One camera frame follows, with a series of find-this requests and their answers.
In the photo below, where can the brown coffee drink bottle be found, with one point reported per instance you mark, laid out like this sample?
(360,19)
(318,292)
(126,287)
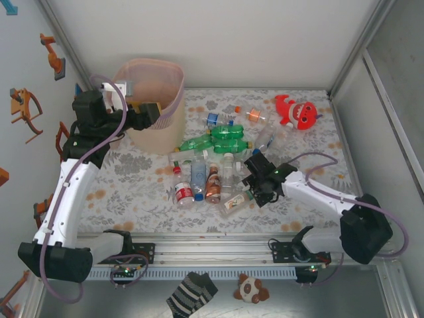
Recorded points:
(213,185)

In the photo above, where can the bottle beige label green cap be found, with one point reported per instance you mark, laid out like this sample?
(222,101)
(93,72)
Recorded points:
(233,203)

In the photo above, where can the green soda bottle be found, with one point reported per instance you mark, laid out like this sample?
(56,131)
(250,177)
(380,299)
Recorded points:
(227,132)
(232,147)
(197,143)

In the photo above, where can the clear bottle blue cap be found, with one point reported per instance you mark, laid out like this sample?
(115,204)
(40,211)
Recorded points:
(266,137)

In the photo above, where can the light blue square bottle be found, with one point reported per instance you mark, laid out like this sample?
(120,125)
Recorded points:
(198,175)

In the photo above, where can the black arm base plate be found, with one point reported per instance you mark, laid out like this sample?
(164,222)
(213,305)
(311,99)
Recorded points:
(147,251)
(280,251)

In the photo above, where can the orange block wall sticker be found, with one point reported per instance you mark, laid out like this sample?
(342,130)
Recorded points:
(3,177)

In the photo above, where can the clear cylindrical bottle white cap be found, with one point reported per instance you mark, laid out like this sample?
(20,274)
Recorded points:
(185,155)

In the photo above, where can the floral patterned tablecloth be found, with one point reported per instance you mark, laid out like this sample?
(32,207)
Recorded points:
(149,215)

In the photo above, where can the blue orange wall sticker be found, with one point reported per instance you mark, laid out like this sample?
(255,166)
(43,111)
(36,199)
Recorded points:
(78,88)

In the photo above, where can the small controller circuit board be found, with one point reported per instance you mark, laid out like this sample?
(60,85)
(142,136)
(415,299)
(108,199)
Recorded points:
(125,271)
(313,267)

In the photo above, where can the black white striped sock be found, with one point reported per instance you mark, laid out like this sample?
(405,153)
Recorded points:
(190,295)

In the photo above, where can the bottle pale pink label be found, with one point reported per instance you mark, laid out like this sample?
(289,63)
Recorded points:
(238,165)

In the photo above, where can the red shark plush toy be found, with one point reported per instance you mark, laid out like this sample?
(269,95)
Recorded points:
(304,114)

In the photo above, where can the beige ribbed bin pink liner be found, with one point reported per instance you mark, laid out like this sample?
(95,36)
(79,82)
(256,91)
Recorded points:
(165,132)

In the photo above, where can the brown white panda plush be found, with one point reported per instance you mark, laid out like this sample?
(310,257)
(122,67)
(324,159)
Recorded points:
(248,289)

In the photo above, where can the aluminium enclosure frame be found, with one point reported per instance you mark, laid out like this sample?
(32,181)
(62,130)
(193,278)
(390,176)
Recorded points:
(215,251)

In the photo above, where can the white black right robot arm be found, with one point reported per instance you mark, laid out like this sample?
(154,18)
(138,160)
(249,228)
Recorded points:
(318,192)

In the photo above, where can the clear bottle red label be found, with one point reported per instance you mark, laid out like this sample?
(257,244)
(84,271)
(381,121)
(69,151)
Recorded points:
(183,192)

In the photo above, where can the orange gripper wall sticker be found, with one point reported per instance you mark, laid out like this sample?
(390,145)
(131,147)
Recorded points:
(18,111)

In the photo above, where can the clear bottle wide white cap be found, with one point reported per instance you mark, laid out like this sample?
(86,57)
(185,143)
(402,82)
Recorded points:
(228,170)

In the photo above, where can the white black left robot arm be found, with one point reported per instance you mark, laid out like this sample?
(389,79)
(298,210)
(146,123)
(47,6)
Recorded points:
(69,198)

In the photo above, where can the clear bottle orange label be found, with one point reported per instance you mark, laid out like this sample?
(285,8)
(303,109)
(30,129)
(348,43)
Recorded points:
(255,115)

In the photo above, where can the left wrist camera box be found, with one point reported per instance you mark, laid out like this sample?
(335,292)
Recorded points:
(121,87)

